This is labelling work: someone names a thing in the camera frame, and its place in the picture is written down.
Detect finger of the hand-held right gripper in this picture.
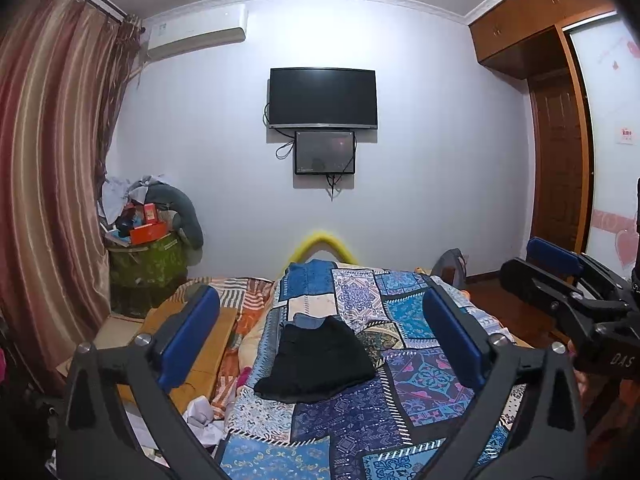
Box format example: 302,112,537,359
500,256,628,335
526,236,635,302

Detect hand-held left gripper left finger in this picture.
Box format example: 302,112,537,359
55,284,236,480

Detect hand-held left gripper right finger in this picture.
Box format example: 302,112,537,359
421,285,588,480

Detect black pants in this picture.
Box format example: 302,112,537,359
254,316,378,403

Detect orange patterned bed sheet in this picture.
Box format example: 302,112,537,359
172,276,281,411

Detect grey backpack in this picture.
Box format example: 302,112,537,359
430,248,468,288

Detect white crumpled paper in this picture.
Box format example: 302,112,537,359
182,395,228,448

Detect green patterned box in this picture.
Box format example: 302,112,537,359
107,232,188,311

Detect wooden door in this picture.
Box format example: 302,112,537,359
527,72,592,257

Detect white wardrobe sliding door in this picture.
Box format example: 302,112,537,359
567,10,640,281

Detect orange box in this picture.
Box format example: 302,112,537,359
129,220,171,246

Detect blue patchwork blanket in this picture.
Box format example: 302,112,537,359
215,259,526,480

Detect pile of pale clothes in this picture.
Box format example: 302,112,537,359
100,174,166,226

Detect striped brown curtain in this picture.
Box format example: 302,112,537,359
0,0,146,396

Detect wooden overhead cabinet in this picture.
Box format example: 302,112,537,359
467,0,621,81

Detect white air conditioner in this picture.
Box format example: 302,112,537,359
145,4,248,61

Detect black cable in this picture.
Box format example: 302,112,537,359
325,174,347,202
274,127,297,162

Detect small wall monitor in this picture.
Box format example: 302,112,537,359
294,130,357,176

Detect wall television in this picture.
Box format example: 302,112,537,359
269,67,378,130

